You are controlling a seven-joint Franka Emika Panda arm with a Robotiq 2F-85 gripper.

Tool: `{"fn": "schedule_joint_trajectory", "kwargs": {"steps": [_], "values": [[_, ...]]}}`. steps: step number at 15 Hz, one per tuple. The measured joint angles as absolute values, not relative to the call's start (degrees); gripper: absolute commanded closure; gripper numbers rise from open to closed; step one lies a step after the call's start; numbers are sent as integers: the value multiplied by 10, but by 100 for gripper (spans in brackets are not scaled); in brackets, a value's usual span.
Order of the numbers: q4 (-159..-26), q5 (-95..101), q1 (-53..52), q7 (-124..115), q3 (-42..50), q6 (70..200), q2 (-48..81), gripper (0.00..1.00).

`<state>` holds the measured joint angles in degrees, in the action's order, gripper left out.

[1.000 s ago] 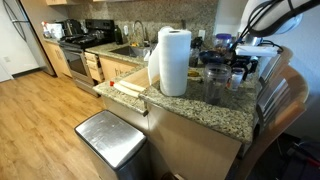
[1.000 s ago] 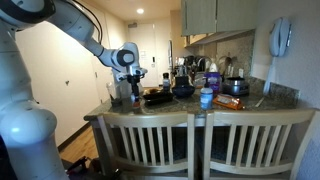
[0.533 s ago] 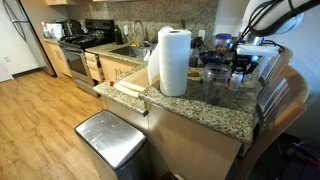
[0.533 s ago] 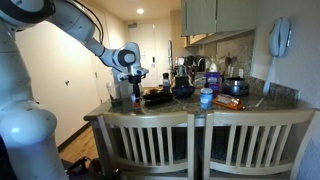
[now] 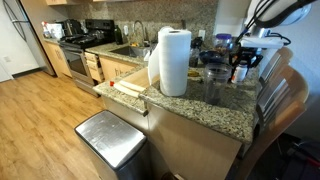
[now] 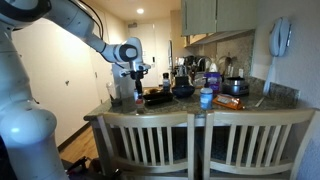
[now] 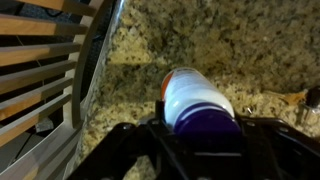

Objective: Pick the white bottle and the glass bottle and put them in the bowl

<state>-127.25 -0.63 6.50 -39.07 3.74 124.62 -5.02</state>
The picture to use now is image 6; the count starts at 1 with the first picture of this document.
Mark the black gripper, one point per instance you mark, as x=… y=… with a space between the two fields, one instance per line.
x=138 y=76

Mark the glass bottle with black cap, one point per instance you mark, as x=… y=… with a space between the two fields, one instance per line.
x=166 y=83

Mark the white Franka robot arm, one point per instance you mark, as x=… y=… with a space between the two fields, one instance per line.
x=26 y=133

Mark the dark blue bowl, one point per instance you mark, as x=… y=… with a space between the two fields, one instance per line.
x=183 y=92

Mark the small yellow object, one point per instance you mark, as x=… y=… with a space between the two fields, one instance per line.
x=151 y=90

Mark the black plastic tray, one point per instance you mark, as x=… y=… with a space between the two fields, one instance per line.
x=158 y=99

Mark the white paper towel roll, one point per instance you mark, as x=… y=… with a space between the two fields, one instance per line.
x=121 y=75

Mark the wooden slat-back chair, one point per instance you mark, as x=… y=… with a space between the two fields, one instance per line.
x=260 y=117
x=146 y=119

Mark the white door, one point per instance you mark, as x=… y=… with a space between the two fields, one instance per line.
x=151 y=50

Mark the clear jar with purple lid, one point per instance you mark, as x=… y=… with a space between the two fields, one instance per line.
x=216 y=83

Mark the round ceiling light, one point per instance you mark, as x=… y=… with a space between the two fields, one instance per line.
x=140 y=11

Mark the orange snack package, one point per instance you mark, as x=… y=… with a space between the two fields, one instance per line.
x=228 y=101

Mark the white wall outlet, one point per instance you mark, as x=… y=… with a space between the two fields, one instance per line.
x=241 y=72

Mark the upper wall cabinet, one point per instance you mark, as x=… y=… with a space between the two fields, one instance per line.
x=216 y=16

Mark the white wall phone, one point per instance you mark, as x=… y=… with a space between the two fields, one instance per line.
x=279 y=36

